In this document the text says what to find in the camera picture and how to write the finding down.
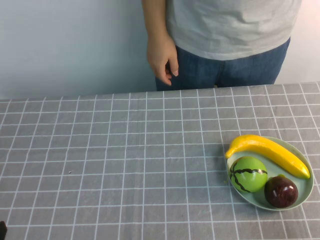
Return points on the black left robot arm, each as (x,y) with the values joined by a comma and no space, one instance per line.
(3,231)

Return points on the grey checked tablecloth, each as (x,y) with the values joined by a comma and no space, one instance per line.
(125,162)

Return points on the green toy watermelon ball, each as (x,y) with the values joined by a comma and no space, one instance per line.
(250,180)

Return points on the grey t-shirt torso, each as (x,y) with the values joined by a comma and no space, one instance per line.
(232,25)

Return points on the yellow toy banana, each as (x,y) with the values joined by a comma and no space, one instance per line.
(270,150)

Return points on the blue jeans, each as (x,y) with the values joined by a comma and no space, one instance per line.
(225,72)

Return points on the pale green oval plate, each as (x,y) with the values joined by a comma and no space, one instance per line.
(306,190)

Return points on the person's right forearm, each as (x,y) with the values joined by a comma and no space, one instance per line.
(155,17)

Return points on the person's right hand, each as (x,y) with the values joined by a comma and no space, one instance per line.
(160,55)

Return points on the dark red toy fruit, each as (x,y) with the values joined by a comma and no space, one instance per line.
(281,192)

